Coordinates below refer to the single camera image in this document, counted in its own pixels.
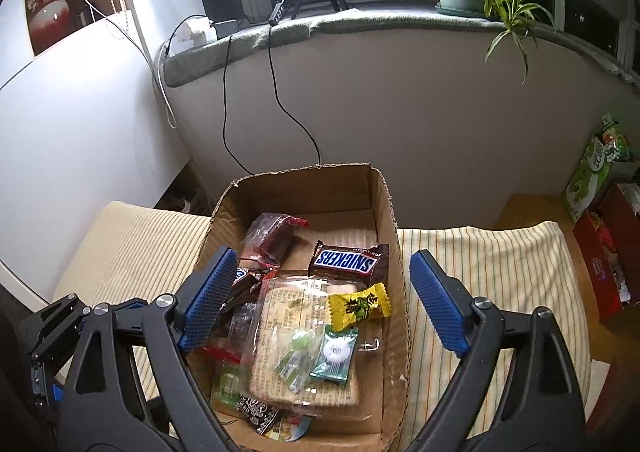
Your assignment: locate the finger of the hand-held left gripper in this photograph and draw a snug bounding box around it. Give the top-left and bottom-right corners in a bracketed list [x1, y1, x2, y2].
[17, 294, 96, 364]

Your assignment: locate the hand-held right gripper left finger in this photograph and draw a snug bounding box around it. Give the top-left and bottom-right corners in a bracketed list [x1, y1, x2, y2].
[60, 247, 238, 452]

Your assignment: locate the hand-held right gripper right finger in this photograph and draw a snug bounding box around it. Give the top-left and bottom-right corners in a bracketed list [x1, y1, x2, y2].
[405, 249, 588, 452]

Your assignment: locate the brown chocolate bar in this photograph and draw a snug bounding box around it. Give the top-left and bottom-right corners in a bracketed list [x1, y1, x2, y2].
[220, 266, 273, 328]
[307, 241, 390, 289]

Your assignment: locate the clear sandwich packet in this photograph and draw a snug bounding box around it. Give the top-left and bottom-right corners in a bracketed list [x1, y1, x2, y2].
[249, 274, 362, 415]

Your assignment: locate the yellow candy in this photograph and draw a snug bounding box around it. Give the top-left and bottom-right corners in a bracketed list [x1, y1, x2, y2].
[327, 282, 393, 333]

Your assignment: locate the red and green candy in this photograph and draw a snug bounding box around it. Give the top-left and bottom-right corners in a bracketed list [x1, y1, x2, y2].
[202, 344, 251, 413]

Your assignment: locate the dark candy with red ends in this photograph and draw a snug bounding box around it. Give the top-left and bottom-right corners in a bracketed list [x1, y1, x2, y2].
[242, 212, 310, 273]

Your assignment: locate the bright green candy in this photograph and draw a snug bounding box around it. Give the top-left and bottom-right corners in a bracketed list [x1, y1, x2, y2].
[274, 329, 325, 395]

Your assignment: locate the teal mint candy packet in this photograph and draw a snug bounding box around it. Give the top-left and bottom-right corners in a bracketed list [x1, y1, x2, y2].
[309, 324, 360, 387]

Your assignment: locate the striped blanket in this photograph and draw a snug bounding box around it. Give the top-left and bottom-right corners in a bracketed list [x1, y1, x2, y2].
[52, 199, 593, 452]

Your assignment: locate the red cardboard box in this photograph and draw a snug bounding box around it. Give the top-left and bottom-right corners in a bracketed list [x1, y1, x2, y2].
[572, 182, 640, 323]

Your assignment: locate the green snack bag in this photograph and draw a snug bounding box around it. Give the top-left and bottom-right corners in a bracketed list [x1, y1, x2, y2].
[564, 114, 633, 223]

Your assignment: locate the white power adapter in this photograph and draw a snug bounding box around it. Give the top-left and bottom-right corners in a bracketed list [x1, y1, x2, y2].
[179, 14, 217, 45]

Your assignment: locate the red and white vase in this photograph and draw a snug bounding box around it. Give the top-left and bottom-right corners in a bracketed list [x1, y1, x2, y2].
[25, 0, 76, 55]

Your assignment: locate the grey windowsill cloth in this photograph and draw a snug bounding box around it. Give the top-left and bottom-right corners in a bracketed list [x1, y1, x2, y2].
[164, 7, 640, 93]

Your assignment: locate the white cable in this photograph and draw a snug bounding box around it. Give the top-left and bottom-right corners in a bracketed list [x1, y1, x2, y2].
[42, 0, 178, 130]

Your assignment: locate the black power cable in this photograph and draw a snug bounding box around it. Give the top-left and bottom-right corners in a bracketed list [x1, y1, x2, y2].
[222, 0, 323, 176]

